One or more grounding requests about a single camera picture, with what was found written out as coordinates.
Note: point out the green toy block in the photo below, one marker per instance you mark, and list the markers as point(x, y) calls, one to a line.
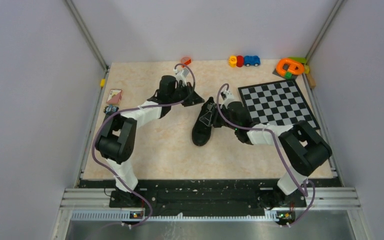
point(301, 60)

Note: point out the red toy cylinder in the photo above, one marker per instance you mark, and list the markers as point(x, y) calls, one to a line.
point(239, 61)

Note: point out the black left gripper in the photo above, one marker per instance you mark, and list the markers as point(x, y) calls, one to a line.
point(192, 97)

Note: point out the yellow toy cylinder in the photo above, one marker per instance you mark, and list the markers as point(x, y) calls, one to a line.
point(232, 61)

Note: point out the aluminium frame rail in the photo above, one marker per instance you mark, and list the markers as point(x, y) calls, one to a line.
point(87, 36)

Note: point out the wooden block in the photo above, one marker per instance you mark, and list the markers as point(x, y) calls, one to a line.
point(311, 81)

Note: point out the blue toy car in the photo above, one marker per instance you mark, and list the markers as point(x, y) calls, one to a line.
point(251, 60)

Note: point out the orange toy brick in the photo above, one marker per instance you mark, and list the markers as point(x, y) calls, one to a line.
point(186, 60)

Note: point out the small blue toy robot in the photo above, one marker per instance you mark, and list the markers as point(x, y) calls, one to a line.
point(110, 109)

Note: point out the orange plastic ring toy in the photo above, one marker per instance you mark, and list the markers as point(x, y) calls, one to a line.
point(287, 68)

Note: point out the black canvas sneaker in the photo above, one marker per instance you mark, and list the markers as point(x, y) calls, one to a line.
point(201, 134)

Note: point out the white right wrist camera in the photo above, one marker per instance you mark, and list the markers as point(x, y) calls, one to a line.
point(227, 98)

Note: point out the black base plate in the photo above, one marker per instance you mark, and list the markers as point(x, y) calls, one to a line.
point(206, 197)

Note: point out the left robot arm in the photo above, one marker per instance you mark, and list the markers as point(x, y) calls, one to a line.
point(115, 139)

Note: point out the black white checkerboard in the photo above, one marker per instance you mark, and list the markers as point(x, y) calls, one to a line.
point(277, 103)

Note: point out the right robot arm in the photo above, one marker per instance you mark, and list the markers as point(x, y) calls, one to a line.
point(305, 149)

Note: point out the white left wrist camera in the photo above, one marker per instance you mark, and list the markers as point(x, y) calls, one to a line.
point(181, 75)

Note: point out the pink tangram puzzle box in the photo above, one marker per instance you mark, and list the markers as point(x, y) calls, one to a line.
point(114, 97)

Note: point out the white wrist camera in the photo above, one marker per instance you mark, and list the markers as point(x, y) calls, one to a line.
point(227, 98)
point(181, 75)

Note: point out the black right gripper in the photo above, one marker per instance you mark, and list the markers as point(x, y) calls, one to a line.
point(216, 113)

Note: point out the yellow clip on rail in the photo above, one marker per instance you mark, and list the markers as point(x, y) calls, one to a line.
point(102, 82)

